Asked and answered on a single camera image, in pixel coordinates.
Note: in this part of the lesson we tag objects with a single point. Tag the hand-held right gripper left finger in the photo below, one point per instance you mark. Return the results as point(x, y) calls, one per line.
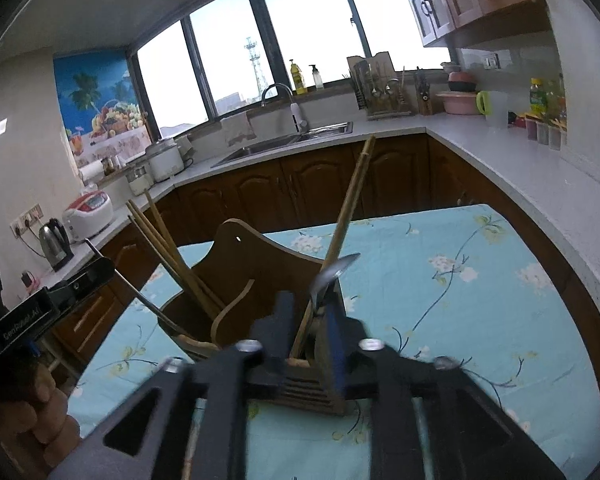
point(282, 320)

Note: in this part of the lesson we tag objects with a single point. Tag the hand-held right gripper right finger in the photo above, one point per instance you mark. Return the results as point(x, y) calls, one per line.
point(336, 350)

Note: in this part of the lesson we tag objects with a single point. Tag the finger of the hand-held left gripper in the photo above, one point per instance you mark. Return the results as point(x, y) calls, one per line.
point(82, 282)

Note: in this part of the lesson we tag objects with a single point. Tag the slim metal utensil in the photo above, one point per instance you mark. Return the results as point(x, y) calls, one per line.
point(140, 295)

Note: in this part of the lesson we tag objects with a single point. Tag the metal spoon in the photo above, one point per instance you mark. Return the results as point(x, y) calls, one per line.
point(332, 272)

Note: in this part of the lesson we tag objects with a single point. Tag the wooden utensil holder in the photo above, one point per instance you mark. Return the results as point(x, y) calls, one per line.
point(245, 260)

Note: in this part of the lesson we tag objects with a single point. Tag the wooden chopstick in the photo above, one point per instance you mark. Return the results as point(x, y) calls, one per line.
point(162, 230)
point(352, 195)
point(344, 205)
point(157, 262)
point(165, 255)

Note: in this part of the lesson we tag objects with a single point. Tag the person's left hand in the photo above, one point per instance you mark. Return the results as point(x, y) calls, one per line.
point(55, 405)

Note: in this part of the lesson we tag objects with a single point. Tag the steel electric kettle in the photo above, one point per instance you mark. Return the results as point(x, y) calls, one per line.
point(56, 245)

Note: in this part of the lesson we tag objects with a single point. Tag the red and white cooker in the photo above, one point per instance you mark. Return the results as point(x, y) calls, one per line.
point(87, 215)

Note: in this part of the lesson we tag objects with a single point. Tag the paper towel roll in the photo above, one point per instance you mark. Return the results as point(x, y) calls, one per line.
point(91, 173)

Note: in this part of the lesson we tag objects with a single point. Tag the glass storage jar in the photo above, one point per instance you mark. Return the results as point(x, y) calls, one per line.
point(139, 180)

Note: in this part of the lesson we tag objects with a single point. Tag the floral light blue tablecloth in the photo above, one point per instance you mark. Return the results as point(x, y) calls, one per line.
point(455, 310)

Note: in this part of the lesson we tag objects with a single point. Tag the white rice cooker pot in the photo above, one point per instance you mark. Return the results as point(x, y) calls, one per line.
point(165, 160)

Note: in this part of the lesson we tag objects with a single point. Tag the tropical fruit poster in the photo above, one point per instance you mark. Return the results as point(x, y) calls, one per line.
point(102, 110)

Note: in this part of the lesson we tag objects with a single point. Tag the stainless steel sink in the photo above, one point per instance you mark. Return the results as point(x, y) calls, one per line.
point(280, 145)

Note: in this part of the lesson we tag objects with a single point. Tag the beige dish cloth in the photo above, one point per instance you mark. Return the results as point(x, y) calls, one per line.
point(237, 129)

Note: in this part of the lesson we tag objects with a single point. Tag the chrome kitchen faucet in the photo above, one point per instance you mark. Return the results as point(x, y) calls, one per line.
point(275, 87)

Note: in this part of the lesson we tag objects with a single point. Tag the yellow oil bottle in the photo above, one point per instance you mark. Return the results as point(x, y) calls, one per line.
point(298, 79)

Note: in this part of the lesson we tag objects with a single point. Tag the clear soap dispenser bottle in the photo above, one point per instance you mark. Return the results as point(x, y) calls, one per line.
point(318, 79)

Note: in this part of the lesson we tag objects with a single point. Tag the wooden countertop cutlery rack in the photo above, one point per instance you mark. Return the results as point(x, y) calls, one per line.
point(380, 90)

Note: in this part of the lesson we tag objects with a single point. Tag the wooden knife block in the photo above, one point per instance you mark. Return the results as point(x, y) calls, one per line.
point(425, 95)

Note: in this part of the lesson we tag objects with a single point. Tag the large kitchen window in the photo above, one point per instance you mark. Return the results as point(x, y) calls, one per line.
point(280, 50)

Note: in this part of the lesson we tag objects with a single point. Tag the pink plastic basin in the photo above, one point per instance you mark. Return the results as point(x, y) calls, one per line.
point(457, 102)

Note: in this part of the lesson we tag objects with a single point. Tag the red lidded pot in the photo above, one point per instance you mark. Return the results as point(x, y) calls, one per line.
point(461, 82)

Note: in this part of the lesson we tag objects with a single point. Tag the row of spice jars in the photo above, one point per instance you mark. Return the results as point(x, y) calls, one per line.
point(545, 132)

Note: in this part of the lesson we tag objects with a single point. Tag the green drink bottle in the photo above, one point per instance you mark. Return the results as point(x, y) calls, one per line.
point(556, 97)
point(538, 97)

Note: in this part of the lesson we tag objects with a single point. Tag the beige wall socket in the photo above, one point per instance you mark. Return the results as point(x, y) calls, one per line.
point(26, 220)

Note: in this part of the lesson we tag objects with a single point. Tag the white wall socket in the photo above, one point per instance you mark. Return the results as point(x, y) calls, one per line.
point(491, 60)

